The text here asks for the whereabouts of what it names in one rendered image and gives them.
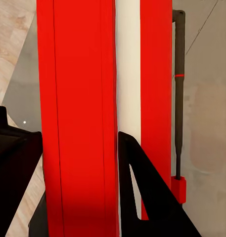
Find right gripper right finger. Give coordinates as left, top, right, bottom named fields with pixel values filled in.
left=118, top=131, right=202, bottom=237

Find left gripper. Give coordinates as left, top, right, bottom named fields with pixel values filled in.
left=0, top=106, right=34, bottom=150

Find radio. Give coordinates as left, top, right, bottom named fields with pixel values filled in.
left=37, top=0, right=186, bottom=237

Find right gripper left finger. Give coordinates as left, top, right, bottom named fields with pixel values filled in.
left=0, top=131, right=43, bottom=237

